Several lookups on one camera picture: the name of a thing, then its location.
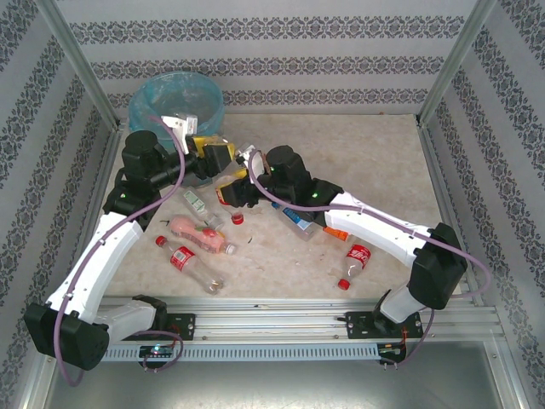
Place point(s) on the clear unlabelled bottle red cap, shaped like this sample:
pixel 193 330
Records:
pixel 237 219

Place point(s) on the translucent blue plastic bin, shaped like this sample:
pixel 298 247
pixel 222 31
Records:
pixel 170 96

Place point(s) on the pink plastic bottle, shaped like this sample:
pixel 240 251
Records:
pixel 196 234

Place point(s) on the long clear red-label cola bottle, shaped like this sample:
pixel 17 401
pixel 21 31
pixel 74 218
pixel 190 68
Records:
pixel 183 257

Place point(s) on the short clear red-label cola bottle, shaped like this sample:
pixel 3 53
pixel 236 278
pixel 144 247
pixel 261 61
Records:
pixel 357 257

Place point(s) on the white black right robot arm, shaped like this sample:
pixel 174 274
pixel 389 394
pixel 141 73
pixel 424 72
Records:
pixel 374 226

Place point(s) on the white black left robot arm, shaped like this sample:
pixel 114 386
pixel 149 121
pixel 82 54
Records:
pixel 106 251

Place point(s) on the left small circuit board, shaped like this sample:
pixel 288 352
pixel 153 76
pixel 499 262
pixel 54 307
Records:
pixel 156 351

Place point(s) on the small circuit board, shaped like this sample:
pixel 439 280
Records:
pixel 156 351
pixel 391 350

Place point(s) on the grey metal sheet panel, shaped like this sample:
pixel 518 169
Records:
pixel 277 383

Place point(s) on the right small circuit board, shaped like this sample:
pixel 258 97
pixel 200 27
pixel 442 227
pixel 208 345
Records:
pixel 391 350

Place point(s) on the aluminium left side rail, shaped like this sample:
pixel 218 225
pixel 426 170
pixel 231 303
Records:
pixel 98 170

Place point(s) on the aluminium left frame post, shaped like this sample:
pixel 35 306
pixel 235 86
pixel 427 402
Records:
pixel 76 59

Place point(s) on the aluminium frame post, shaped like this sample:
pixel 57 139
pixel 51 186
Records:
pixel 76 59
pixel 457 59

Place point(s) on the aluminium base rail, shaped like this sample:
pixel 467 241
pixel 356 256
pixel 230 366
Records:
pixel 277 321

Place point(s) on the aluminium right side rail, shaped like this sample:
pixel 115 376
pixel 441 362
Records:
pixel 443 187

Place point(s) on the aluminium right frame post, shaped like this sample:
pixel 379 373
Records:
pixel 457 59

